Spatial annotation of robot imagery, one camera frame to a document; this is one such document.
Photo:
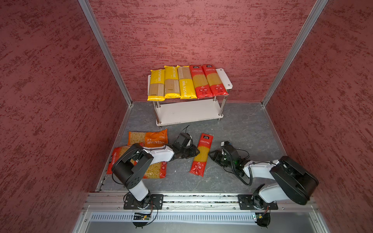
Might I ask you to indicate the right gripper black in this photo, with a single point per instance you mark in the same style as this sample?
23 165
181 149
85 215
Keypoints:
216 157

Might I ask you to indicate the red macaroni bag small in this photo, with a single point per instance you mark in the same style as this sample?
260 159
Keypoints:
116 155

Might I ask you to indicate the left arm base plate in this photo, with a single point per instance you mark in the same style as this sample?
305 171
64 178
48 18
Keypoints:
151 201

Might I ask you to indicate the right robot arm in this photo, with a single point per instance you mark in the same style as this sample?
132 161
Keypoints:
292 181

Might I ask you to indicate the clear labelled spaghetti bag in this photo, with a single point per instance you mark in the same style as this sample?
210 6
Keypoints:
200 82

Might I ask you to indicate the left corner aluminium post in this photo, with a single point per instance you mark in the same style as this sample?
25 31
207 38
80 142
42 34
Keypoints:
93 23

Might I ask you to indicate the white two-tier shelf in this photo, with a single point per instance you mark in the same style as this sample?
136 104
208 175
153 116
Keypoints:
177 111

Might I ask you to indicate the aluminium rail front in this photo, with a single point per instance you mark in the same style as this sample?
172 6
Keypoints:
191 202

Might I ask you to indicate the yellow spaghetti bag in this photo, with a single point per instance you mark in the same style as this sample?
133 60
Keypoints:
156 91
172 88
187 90

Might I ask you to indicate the corner aluminium post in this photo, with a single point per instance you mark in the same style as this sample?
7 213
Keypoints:
304 32
93 23

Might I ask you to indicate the right corner aluminium post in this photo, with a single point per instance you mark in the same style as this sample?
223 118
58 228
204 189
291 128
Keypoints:
304 32

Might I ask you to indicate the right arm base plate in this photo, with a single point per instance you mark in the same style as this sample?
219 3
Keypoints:
248 202

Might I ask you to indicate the red spaghetti bag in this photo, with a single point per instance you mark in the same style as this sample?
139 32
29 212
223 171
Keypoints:
200 161
214 81

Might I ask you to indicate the orange pastatime macaroni bag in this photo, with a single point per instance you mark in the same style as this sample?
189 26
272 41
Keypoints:
149 139

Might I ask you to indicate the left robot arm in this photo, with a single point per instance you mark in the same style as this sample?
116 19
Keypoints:
132 166

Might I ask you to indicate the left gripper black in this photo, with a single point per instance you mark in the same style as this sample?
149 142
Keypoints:
193 152

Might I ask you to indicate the red macaroni bag large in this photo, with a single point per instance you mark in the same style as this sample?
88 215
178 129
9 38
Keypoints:
156 171

